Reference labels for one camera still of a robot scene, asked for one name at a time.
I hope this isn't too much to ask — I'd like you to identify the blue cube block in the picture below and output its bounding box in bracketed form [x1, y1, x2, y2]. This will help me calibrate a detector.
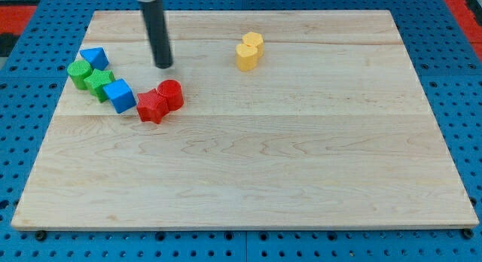
[103, 79, 136, 114]

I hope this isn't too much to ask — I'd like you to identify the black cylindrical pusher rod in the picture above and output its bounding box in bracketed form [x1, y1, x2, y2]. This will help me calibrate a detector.
[141, 0, 173, 69]

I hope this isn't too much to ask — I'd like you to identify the yellow heart block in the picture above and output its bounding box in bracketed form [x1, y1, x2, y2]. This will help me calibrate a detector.
[236, 44, 258, 72]

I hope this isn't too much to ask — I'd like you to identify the yellow hexagon block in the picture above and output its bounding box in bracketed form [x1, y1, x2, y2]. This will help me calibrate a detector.
[242, 32, 264, 58]

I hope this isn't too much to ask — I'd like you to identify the red cylinder block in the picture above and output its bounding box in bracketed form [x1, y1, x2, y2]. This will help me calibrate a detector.
[157, 79, 184, 111]

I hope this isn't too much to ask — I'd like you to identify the light wooden board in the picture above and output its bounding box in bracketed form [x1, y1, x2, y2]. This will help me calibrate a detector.
[11, 10, 479, 231]

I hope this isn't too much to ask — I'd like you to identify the green star block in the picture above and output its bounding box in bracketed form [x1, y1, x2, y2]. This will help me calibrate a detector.
[84, 69, 115, 102]

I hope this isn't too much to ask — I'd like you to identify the red star block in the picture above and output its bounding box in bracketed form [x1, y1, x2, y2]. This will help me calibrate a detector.
[136, 89, 169, 124]

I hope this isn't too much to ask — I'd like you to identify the green cylinder block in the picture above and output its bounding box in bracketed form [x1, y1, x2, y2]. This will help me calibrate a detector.
[67, 60, 93, 90]

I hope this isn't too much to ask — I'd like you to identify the blue triangle block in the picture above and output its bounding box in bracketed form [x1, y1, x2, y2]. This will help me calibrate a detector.
[80, 47, 109, 71]

